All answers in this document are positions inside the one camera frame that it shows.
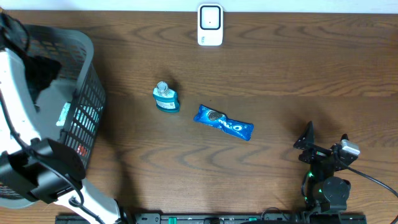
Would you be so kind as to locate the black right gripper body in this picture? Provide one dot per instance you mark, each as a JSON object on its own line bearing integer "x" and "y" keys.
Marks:
{"x": 314, "y": 156}

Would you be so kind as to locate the blue mouthwash bottle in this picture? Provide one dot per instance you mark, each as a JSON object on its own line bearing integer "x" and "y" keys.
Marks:
{"x": 166, "y": 99}

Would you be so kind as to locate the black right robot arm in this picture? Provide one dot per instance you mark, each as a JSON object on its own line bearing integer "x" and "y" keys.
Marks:
{"x": 323, "y": 191}

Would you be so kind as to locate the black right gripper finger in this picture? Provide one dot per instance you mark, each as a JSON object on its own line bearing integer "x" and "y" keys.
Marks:
{"x": 344, "y": 137}
{"x": 307, "y": 139}

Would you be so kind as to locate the grey plastic shopping basket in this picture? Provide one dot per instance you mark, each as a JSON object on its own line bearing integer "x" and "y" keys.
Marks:
{"x": 65, "y": 89}

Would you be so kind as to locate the blue Oreo cookie pack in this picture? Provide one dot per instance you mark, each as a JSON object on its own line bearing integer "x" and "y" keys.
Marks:
{"x": 219, "y": 120}

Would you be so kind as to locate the black aluminium frame rail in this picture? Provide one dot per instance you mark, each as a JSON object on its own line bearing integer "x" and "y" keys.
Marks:
{"x": 156, "y": 218}

